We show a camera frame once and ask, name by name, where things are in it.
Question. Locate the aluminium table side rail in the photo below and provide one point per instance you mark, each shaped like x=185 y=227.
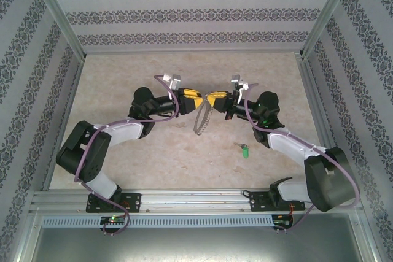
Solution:
x=311 y=90
x=73 y=90

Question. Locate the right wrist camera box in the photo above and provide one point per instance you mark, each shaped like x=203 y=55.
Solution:
x=236 y=78

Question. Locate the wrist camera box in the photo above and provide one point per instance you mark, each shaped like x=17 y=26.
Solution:
x=175 y=81
x=236 y=78

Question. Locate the grey metal sheet panel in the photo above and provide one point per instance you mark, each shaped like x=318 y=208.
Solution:
x=184 y=243

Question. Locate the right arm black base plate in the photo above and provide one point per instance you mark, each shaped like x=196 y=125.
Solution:
x=259 y=202

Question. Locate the aluminium mounting rail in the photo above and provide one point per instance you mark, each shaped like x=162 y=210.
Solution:
x=190 y=197

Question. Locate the aluminium table back rail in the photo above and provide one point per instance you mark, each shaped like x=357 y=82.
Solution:
x=190 y=51

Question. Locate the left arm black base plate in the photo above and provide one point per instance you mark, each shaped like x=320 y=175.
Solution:
x=132 y=202

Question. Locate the aluminium corner post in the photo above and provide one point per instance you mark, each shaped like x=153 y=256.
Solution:
x=330 y=13
x=55 y=13

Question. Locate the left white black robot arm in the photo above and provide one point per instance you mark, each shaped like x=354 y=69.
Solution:
x=73 y=151

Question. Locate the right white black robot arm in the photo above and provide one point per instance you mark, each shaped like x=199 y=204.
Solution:
x=328 y=182

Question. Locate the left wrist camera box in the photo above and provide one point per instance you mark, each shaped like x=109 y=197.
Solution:
x=175 y=81

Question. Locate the large grey keyring with loops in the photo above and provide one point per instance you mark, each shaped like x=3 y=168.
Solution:
x=196 y=122

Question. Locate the key with green cap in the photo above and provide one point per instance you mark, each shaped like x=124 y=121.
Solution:
x=245 y=153

